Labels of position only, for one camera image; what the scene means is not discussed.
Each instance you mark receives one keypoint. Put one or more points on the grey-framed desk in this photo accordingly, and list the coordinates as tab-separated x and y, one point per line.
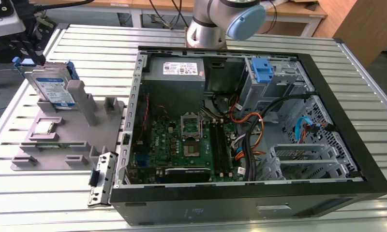
117	3

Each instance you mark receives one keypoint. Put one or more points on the green RAM stick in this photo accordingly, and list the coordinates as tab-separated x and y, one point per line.
55	145

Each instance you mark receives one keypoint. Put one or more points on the blue plastic drive latch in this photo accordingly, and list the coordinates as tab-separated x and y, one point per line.
261	70

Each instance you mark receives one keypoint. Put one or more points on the tall metal drive cage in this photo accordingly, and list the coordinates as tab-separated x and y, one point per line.
256	94

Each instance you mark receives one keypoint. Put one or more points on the black PC case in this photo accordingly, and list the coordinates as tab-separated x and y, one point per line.
213	207

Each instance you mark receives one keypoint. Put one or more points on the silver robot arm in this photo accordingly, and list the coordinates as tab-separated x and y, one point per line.
206	36

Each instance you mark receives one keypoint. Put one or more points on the silver CPU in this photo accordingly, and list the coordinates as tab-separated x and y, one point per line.
45	127

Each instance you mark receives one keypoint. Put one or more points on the grey parts rack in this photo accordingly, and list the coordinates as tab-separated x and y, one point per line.
81	135

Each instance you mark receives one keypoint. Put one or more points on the black mesh trash bin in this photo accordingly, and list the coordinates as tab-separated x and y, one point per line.
3	55

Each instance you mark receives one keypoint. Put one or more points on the hard disk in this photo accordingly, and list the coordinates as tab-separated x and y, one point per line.
55	89

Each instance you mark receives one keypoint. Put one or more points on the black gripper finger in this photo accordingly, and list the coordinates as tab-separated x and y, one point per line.
45	31
34	52

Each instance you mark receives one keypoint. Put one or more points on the black RAM slot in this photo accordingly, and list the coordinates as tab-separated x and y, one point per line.
217	147
226	147

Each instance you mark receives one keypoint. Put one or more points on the green motherboard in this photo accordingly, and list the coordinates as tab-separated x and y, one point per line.
178	159

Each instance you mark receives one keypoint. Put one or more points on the black graphics card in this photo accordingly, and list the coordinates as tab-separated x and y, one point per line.
187	176

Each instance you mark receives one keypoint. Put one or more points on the grey power supply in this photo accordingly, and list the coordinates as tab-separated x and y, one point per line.
178	96

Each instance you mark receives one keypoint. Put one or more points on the wooden desk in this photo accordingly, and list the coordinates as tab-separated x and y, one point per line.
310	14

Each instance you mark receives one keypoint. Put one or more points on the metal disk bay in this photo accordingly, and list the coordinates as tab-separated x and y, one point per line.
306	162

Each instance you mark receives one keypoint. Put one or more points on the hinged metal slot bracket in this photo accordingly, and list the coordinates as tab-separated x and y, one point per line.
105	174

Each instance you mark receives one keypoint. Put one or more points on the CPU socket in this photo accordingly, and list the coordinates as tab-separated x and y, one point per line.
193	148

